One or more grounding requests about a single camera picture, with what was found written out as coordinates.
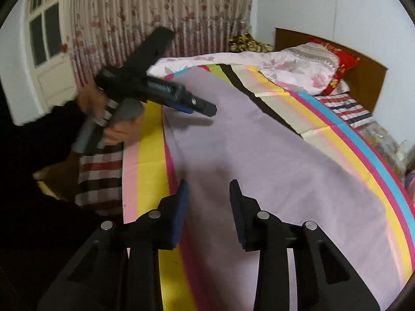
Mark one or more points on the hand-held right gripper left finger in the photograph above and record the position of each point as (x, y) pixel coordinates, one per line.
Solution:
(180, 213)

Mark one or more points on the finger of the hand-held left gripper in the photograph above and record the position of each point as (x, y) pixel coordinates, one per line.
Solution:
(202, 106)
(181, 108)

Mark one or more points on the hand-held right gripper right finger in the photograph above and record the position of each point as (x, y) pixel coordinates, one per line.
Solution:
(241, 220)

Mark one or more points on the purple pants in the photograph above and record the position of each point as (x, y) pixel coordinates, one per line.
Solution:
(259, 168)

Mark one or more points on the person's left forearm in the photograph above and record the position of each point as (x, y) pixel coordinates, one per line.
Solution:
(55, 136)

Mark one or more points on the person's left hand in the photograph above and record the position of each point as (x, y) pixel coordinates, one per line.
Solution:
(121, 132)

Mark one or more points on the rainbow striped blanket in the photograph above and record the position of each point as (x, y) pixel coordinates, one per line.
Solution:
(149, 168)

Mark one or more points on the floral striped curtain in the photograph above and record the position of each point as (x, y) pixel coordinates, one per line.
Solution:
(162, 6)

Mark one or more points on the tiger print blanket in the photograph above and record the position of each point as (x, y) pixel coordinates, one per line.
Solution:
(249, 43)

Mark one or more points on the white door with window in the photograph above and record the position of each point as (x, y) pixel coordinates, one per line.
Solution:
(55, 81)

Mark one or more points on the pink floral quilt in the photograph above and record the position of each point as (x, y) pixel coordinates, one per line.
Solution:
(291, 68)

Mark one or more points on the plaid bedsheet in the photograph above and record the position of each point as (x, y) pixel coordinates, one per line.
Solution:
(350, 110)

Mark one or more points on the red floral pillow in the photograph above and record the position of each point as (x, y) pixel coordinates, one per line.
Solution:
(345, 61)

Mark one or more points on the nightstand with floral cover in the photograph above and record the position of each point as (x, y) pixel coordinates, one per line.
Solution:
(379, 142)

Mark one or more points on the dark wooden headboard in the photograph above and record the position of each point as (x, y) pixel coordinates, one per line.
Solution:
(373, 81)

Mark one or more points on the wooden bed frame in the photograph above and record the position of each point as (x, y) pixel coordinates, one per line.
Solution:
(55, 181)

